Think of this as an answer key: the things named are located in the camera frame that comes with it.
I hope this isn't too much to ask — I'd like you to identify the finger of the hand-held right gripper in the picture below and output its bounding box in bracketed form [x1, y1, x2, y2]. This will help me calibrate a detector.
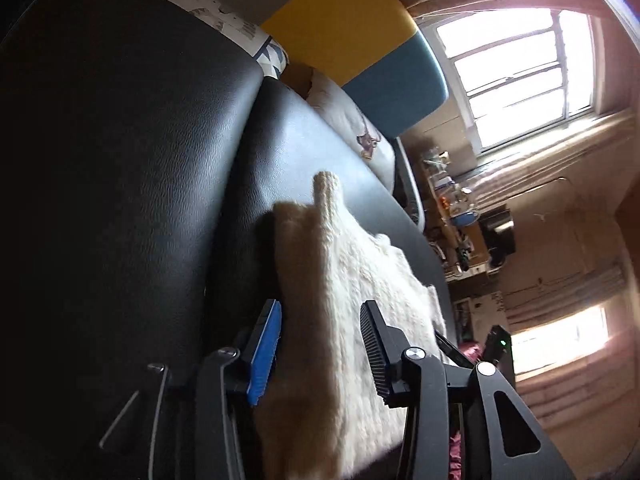
[434, 331, 475, 365]

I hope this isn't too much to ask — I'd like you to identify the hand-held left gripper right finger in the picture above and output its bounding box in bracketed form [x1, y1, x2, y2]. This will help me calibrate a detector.
[360, 301, 573, 480]

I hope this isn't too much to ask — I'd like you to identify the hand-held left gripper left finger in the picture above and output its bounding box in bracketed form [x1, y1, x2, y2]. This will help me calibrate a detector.
[97, 300, 282, 480]

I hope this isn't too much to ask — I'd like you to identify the cream knit sweater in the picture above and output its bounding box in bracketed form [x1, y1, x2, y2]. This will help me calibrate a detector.
[255, 171, 446, 480]

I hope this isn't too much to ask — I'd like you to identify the small bright window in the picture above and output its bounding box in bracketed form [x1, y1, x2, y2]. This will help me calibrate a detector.
[510, 305, 608, 376]

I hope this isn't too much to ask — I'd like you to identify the pink cloth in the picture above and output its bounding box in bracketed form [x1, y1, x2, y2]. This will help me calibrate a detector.
[445, 340, 483, 480]

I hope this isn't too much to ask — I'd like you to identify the pale sheer curtain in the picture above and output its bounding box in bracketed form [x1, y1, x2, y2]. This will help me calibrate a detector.
[500, 265, 640, 411]
[470, 110, 640, 201]

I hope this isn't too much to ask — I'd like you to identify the wooden side desk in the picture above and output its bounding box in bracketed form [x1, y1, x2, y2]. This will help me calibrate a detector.
[422, 150, 501, 281]

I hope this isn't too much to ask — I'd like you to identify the black monitor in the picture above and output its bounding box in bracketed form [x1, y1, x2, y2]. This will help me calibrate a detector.
[480, 210, 516, 266]

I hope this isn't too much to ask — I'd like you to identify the row of clear containers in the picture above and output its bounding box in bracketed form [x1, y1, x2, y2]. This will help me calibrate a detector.
[424, 147, 471, 201]

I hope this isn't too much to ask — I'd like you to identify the black padded massage bed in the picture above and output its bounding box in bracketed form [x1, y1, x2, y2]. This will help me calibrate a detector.
[0, 0, 451, 480]

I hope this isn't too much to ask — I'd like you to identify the grey deer print pillow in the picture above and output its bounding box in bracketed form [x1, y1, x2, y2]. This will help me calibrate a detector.
[306, 67, 398, 191]

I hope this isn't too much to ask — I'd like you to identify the grey yellow blue sofa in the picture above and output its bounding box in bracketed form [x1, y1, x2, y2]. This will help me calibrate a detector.
[90, 0, 448, 226]

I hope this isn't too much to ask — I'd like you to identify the bear print pillow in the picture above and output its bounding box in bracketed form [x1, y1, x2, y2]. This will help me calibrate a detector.
[160, 0, 290, 78]

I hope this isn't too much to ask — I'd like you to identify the large white frame window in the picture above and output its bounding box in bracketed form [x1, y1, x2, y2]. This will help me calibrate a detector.
[435, 7, 598, 153]

